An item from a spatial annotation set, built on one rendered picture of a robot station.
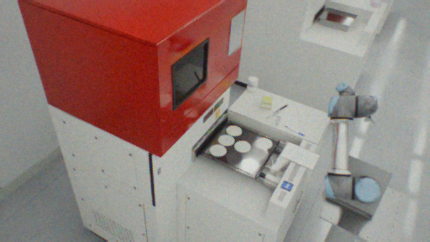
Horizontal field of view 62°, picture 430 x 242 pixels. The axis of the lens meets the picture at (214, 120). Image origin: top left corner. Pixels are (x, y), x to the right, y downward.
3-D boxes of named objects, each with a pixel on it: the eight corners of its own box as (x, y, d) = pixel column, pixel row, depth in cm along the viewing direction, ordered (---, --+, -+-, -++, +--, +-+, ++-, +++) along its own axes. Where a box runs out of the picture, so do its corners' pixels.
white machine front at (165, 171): (152, 205, 194) (148, 153, 169) (222, 123, 250) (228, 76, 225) (157, 207, 193) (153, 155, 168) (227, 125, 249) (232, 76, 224)
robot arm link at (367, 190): (379, 202, 185) (380, 204, 172) (351, 199, 189) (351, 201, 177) (379, 179, 186) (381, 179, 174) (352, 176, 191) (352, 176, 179)
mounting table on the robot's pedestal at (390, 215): (401, 210, 218) (411, 197, 210) (386, 268, 189) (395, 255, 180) (331, 177, 235) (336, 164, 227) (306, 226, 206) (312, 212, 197)
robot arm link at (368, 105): (382, 97, 177) (376, 92, 223) (358, 97, 181) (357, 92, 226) (380, 120, 179) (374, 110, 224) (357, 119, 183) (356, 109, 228)
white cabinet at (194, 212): (177, 256, 260) (176, 184, 207) (236, 171, 326) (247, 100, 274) (257, 303, 238) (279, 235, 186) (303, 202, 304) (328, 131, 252)
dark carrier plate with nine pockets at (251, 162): (203, 153, 217) (203, 152, 216) (229, 122, 240) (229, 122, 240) (255, 176, 205) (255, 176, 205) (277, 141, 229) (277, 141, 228)
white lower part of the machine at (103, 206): (85, 233, 270) (61, 157, 218) (151, 165, 326) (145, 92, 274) (161, 280, 246) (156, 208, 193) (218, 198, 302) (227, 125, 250)
